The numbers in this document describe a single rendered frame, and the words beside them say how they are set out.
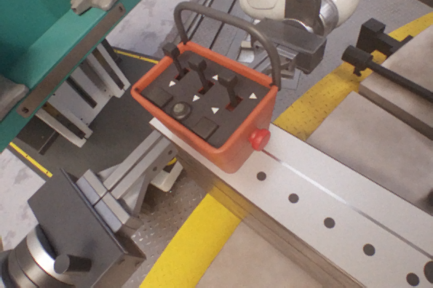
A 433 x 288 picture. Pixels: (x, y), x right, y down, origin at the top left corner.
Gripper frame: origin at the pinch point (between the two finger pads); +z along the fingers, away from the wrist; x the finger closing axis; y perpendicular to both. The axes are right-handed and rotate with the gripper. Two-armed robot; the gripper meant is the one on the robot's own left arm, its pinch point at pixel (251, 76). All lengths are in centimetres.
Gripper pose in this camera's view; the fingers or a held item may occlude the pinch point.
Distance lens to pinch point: 44.2
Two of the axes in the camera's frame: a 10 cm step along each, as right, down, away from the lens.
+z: -6.7, 6.3, -3.9
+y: 1.4, 6.2, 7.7
